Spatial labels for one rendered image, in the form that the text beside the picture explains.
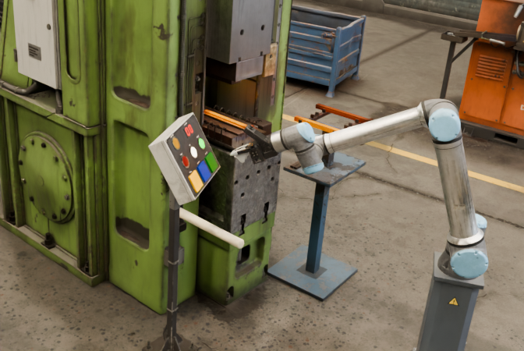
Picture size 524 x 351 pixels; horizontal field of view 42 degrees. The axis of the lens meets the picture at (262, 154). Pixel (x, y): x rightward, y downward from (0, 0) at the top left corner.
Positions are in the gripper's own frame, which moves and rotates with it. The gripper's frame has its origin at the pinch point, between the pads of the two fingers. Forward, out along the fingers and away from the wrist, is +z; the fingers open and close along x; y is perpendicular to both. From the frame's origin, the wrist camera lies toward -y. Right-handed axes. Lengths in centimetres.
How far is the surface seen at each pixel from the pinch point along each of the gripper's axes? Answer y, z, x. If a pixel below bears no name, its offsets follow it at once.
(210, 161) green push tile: 0.3, 10.4, -1.5
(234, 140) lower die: 4.7, 13.6, 36.2
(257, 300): 97, 45, 43
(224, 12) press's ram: -54, -11, 32
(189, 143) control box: -12.5, 11.3, -10.9
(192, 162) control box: -5.7, 11.1, -15.9
